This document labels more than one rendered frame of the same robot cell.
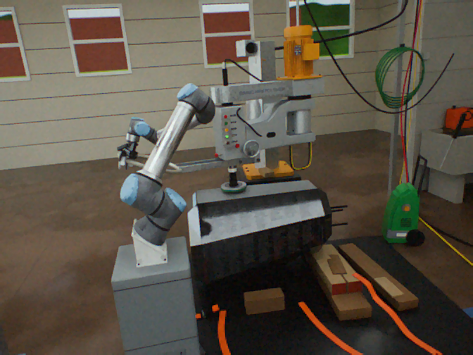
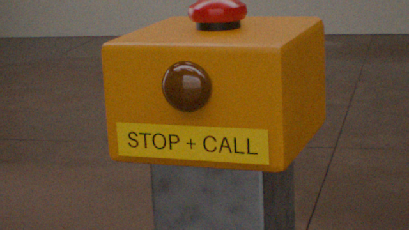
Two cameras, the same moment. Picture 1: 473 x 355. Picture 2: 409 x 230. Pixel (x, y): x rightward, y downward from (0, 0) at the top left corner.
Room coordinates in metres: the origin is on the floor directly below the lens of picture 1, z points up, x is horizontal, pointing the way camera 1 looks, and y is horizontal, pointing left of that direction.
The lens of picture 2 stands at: (1.53, 1.44, 1.16)
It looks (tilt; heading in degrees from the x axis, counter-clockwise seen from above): 14 degrees down; 26
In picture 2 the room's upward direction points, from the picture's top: 3 degrees counter-clockwise
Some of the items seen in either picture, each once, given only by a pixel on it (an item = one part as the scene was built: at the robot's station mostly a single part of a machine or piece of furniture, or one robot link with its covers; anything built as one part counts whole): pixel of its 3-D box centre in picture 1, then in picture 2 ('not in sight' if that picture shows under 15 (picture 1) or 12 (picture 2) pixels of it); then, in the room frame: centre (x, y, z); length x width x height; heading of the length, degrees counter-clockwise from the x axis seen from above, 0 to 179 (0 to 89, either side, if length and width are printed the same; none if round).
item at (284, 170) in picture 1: (267, 169); not in sight; (3.76, -0.31, 0.76); 0.49 x 0.49 x 0.05; 5
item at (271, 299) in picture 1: (264, 301); not in sight; (2.44, -0.13, 0.07); 0.30 x 0.12 x 0.12; 96
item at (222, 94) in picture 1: (266, 91); not in sight; (3.05, -0.28, 1.62); 0.96 x 0.25 x 0.17; 111
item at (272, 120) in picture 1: (273, 129); not in sight; (3.05, -0.32, 1.31); 0.74 x 0.23 x 0.49; 111
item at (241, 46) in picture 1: (246, 48); not in sight; (3.76, -0.16, 2.00); 0.20 x 0.18 x 0.15; 5
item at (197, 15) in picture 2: not in sight; (217, 13); (2.04, 1.67, 1.09); 0.04 x 0.04 x 0.02
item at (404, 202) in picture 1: (403, 199); not in sight; (3.43, -1.65, 0.43); 0.35 x 0.35 x 0.87; 80
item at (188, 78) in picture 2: not in sight; (186, 86); (1.97, 1.66, 1.05); 0.03 x 0.02 x 0.03; 95
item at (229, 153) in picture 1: (238, 132); not in sight; (2.95, -0.03, 1.32); 0.36 x 0.22 x 0.45; 111
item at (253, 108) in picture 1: (274, 114); not in sight; (3.58, -0.39, 1.37); 0.74 x 0.34 x 0.25; 23
